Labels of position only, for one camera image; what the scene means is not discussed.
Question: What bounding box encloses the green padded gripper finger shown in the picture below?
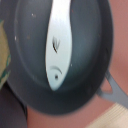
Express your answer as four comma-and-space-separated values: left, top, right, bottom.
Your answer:
0, 20, 11, 89

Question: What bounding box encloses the white and blue toy fish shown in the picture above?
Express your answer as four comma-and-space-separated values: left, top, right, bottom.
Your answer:
45, 0, 72, 91

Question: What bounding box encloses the brown toy stove board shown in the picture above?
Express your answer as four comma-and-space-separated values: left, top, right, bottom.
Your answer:
27, 0, 128, 128

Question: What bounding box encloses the beige woven placemat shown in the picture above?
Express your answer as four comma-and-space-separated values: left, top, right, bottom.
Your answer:
86, 104, 128, 128

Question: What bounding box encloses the grey saucepan with handle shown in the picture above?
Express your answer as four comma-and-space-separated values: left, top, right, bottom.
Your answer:
8, 0, 128, 115

